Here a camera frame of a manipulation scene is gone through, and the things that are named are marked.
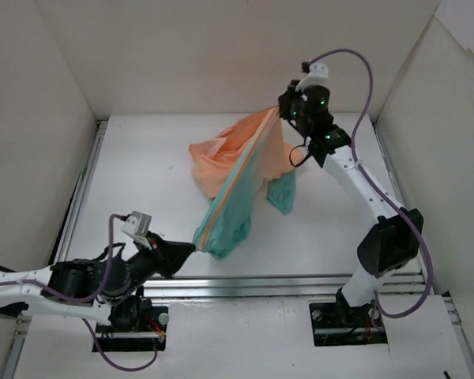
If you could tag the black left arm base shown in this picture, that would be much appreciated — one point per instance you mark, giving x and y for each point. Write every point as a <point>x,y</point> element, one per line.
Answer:
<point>147,333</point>

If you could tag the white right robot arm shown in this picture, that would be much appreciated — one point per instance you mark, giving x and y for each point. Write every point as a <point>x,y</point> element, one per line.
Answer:
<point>391,241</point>

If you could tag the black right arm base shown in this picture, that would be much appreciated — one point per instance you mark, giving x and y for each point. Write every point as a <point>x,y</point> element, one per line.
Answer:
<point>362,327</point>

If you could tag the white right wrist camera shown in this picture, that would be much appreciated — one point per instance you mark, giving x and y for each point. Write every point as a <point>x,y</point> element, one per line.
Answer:
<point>316,74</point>

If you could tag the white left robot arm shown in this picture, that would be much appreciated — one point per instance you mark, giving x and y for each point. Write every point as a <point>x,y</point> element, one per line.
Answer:
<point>107,289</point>

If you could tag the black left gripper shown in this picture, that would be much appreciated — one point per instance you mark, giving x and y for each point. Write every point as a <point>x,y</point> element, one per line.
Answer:
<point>160,257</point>

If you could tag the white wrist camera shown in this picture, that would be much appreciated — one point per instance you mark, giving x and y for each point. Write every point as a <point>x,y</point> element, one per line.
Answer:
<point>136,226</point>
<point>316,74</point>

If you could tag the aluminium table edge rail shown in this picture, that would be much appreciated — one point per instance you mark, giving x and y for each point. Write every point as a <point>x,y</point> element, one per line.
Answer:
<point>194,288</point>

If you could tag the orange and teal jacket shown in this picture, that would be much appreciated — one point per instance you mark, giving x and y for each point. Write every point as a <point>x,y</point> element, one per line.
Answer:
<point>230,170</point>

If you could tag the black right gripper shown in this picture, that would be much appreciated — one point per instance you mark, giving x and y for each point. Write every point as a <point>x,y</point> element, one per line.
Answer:
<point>286,102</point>

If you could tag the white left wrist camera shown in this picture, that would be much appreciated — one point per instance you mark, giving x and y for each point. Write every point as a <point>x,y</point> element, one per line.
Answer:
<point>136,226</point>

